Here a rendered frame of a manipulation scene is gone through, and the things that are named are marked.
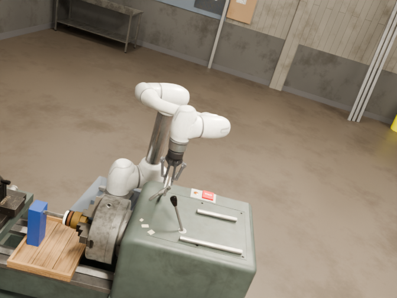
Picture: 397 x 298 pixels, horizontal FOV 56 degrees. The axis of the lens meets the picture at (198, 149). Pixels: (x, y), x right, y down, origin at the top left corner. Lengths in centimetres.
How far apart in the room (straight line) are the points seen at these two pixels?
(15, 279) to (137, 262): 66
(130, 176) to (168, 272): 88
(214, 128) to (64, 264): 98
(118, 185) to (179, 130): 91
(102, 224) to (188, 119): 61
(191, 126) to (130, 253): 60
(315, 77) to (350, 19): 136
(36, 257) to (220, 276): 90
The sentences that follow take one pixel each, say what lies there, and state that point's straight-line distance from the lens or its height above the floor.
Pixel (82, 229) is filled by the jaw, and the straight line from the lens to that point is 184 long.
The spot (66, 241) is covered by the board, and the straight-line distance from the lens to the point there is 210.
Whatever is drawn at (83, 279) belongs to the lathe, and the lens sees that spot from 196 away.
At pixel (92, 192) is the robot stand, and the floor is 75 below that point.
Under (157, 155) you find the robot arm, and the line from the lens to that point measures 238.
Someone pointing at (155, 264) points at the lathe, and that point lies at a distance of 168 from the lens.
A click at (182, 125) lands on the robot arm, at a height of 169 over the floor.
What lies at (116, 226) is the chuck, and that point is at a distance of 174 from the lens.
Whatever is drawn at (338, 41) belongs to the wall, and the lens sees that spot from 889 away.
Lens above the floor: 235
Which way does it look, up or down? 27 degrees down
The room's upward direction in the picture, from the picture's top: 16 degrees clockwise
